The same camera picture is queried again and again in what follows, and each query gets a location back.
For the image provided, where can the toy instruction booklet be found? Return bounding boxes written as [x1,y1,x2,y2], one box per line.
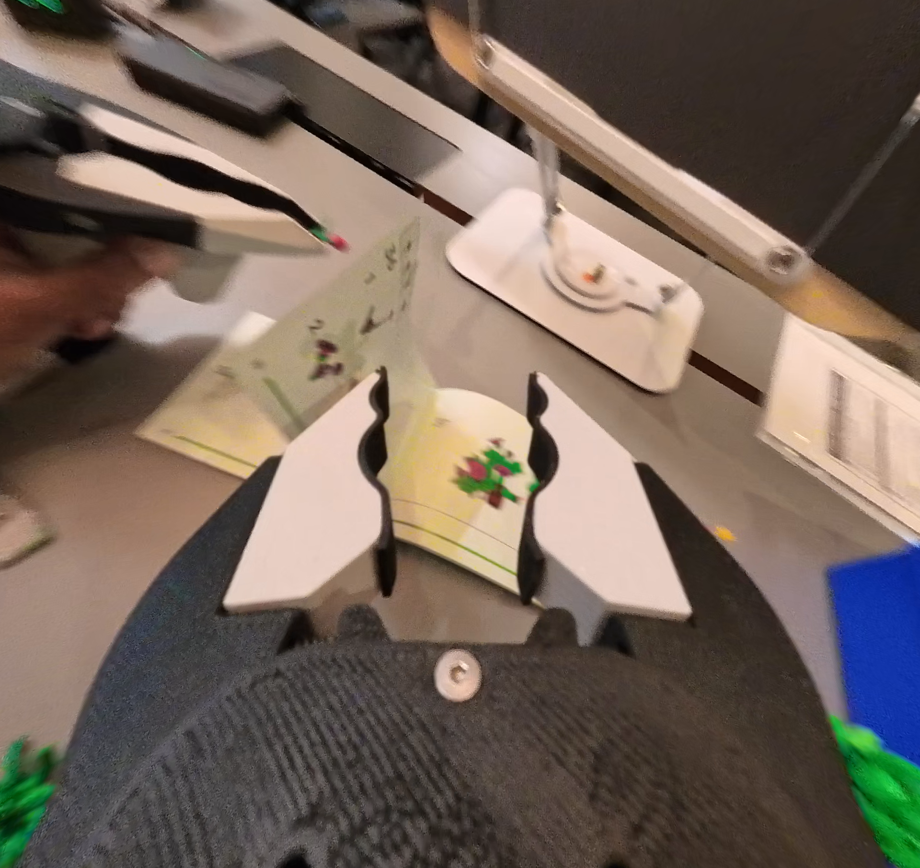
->
[137,217,547,596]

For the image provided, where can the blue plastic bin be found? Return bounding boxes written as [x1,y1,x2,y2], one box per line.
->
[825,543,920,768]

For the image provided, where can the white book stand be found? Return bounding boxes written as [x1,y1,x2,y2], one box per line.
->
[427,9,920,394]

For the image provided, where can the person's left hand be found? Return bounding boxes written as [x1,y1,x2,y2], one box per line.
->
[0,234,182,385]

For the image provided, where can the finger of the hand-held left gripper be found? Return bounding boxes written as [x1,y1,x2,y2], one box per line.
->
[56,151,347,255]
[75,101,319,228]

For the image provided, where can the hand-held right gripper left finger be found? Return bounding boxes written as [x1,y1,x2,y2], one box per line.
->
[221,368,398,616]

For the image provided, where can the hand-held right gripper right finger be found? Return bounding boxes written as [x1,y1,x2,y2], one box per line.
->
[517,370,694,648]

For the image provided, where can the printed paper sheet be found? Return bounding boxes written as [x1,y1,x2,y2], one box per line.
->
[755,313,920,545]

